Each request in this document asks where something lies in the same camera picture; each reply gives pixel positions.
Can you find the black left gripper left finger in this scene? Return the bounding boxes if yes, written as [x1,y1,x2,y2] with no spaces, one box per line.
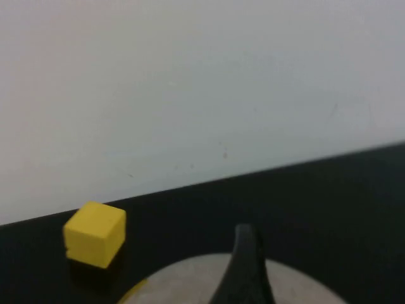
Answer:
[211,223,266,304]

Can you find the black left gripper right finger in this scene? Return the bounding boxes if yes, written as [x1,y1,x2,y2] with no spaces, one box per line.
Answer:
[255,231,276,304]

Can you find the steel pot lid black knob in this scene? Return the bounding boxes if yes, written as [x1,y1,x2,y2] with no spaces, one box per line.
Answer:
[116,252,351,304]

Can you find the yellow cube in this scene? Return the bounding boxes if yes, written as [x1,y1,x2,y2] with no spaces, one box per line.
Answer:
[62,201,127,270]

